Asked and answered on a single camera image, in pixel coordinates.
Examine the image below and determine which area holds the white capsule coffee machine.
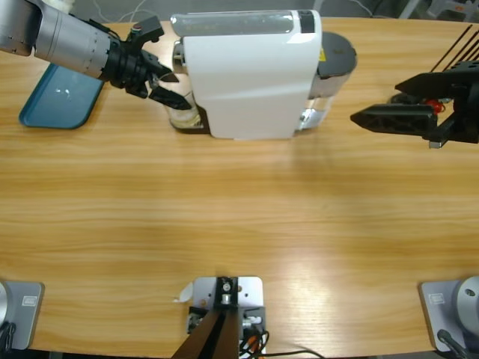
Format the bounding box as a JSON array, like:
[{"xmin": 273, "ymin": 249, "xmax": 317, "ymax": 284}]
[{"xmin": 170, "ymin": 9, "xmax": 359, "ymax": 142}]

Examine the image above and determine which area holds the thin black cable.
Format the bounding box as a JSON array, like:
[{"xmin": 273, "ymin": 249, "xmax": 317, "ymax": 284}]
[{"xmin": 263, "ymin": 349, "xmax": 323, "ymax": 359}]

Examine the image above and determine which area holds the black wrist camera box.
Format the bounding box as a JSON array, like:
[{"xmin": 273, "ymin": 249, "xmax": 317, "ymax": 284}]
[{"xmin": 129, "ymin": 15, "xmax": 165, "ymax": 48}]

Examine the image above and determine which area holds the teal rectangular tray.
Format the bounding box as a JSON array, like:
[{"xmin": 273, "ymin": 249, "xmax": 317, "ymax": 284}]
[{"xmin": 18, "ymin": 62, "xmax": 106, "ymax": 130}]

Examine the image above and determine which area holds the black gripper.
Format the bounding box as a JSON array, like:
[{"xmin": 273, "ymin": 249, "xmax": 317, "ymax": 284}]
[
  {"xmin": 350, "ymin": 61, "xmax": 479, "ymax": 145},
  {"xmin": 100, "ymin": 39, "xmax": 192, "ymax": 111}
]

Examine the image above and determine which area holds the white floor cable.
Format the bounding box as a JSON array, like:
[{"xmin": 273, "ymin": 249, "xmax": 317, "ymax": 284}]
[{"xmin": 92, "ymin": 0, "xmax": 174, "ymax": 24}]

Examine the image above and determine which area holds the white paper tag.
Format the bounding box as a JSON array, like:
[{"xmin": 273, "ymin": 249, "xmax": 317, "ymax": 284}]
[{"xmin": 172, "ymin": 282, "xmax": 194, "ymax": 304}]

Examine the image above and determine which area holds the black capsule holder with rods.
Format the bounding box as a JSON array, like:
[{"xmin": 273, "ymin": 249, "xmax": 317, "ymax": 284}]
[{"xmin": 388, "ymin": 24, "xmax": 479, "ymax": 106}]

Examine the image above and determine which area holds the black base cable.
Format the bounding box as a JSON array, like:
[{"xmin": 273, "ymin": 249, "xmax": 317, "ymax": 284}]
[
  {"xmin": 436, "ymin": 328, "xmax": 469, "ymax": 359},
  {"xmin": 0, "ymin": 321, "xmax": 18, "ymax": 351}
]

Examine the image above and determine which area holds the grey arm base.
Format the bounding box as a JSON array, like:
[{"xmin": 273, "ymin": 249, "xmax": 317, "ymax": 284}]
[
  {"xmin": 0, "ymin": 280, "xmax": 45, "ymax": 351},
  {"xmin": 418, "ymin": 275, "xmax": 479, "ymax": 352}
]

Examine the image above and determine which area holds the orange and black cable bundle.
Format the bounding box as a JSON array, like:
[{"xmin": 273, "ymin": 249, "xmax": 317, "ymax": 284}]
[{"xmin": 238, "ymin": 328, "xmax": 270, "ymax": 357}]

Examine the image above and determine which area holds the clear glass cup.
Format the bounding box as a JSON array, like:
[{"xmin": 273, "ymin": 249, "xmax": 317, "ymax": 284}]
[{"xmin": 159, "ymin": 73, "xmax": 201, "ymax": 130}]

